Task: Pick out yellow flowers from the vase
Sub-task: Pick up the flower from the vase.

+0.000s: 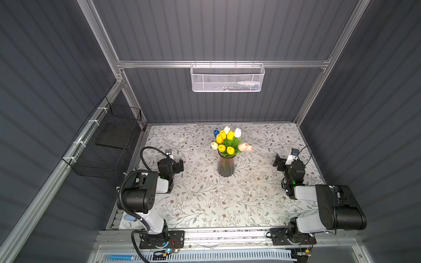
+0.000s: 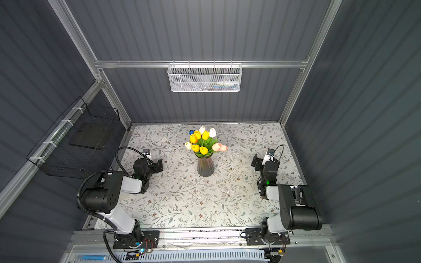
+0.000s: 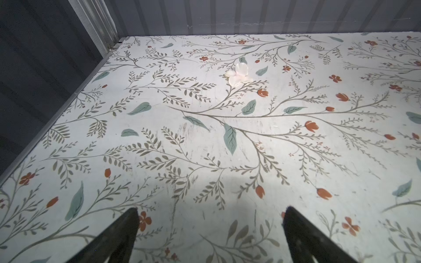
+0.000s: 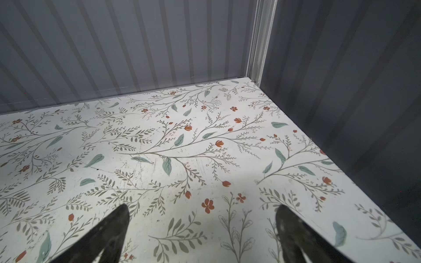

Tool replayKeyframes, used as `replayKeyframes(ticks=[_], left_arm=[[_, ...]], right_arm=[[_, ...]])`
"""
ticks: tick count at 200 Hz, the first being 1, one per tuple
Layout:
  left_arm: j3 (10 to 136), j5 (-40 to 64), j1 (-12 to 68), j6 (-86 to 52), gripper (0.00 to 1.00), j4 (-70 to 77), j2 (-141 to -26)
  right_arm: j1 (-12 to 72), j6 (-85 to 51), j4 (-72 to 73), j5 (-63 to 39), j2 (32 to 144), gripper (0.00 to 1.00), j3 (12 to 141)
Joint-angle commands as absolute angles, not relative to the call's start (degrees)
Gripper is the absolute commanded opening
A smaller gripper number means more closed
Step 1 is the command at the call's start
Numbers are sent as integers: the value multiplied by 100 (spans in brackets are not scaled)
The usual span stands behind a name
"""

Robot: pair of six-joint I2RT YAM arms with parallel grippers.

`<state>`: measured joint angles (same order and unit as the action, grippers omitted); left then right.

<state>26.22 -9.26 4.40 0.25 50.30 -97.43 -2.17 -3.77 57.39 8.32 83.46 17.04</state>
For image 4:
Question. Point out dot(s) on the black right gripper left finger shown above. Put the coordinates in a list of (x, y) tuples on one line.
[(105, 240)]

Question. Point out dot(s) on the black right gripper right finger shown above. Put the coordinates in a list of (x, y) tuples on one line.
[(299, 241)]

